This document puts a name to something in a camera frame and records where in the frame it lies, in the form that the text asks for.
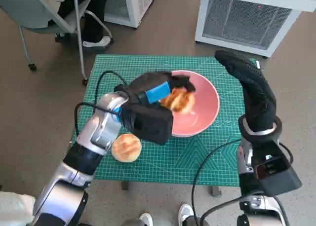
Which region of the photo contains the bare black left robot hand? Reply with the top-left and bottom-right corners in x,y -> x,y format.
129,71 -> 197,105

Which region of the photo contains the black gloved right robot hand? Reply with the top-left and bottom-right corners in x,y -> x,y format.
214,50 -> 277,133

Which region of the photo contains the long toy bread loaf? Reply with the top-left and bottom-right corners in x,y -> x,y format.
160,87 -> 197,113

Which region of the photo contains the pink bowl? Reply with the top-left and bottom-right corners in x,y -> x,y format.
169,70 -> 221,138

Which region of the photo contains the round toy bread bun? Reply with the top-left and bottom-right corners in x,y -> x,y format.
111,134 -> 143,163

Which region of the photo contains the green cutting mat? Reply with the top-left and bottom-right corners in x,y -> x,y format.
70,54 -> 259,187

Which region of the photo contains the large white grille cabinet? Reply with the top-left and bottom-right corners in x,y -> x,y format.
195,0 -> 316,59

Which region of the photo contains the small white grille cabinet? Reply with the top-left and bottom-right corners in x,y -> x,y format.
103,0 -> 161,29

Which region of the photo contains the person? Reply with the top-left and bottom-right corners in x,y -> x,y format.
57,0 -> 112,48

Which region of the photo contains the person's white shoe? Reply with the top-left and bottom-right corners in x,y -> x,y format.
139,213 -> 154,226
178,203 -> 195,224

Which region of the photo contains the grey chair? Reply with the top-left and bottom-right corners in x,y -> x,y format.
0,0 -> 115,86

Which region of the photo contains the white cloth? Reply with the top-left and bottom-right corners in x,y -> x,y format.
0,191 -> 38,226

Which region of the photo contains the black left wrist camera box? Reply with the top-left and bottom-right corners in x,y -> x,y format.
121,103 -> 174,145

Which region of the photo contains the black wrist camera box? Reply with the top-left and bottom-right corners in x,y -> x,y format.
121,103 -> 174,145
251,139 -> 303,197

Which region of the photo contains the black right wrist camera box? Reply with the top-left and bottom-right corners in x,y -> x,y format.
251,139 -> 303,197

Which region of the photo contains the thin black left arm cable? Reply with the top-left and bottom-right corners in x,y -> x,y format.
74,71 -> 130,138

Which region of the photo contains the long black robot cable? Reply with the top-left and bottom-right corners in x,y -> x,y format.
191,139 -> 241,226

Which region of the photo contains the looped black robot cable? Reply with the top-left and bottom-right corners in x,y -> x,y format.
201,194 -> 291,226

